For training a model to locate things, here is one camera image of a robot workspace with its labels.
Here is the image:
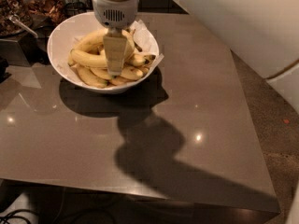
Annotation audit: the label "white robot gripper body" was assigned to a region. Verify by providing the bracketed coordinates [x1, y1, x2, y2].
[92, 0, 139, 29]

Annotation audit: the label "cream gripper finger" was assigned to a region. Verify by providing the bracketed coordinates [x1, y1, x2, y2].
[103, 28, 127, 76]

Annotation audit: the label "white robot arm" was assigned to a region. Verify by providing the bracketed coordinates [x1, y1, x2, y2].
[173, 0, 299, 111]

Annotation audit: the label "top curved yellow banana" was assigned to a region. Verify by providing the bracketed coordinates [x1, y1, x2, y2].
[74, 28, 135, 52]

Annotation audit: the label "long front yellow banana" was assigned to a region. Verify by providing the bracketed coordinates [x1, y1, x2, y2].
[67, 41, 107, 68]

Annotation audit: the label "small right banana black tip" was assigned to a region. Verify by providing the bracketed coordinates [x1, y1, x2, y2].
[126, 54, 156, 67]

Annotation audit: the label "lower middle yellow banana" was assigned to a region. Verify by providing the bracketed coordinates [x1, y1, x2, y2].
[91, 68, 113, 80]

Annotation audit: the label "right spotted yellow banana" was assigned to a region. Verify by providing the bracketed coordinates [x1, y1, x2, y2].
[121, 65, 143, 80]

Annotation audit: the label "lower left yellow banana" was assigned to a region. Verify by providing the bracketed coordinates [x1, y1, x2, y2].
[76, 64, 107, 89]

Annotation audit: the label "white ceramic bowl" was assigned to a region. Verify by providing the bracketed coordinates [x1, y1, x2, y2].
[47, 12, 164, 94]

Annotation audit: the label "metal scoop handle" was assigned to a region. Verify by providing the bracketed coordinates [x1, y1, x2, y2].
[9, 15, 38, 38]

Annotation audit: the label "black cables under table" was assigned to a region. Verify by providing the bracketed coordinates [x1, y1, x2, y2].
[0, 208, 40, 224]

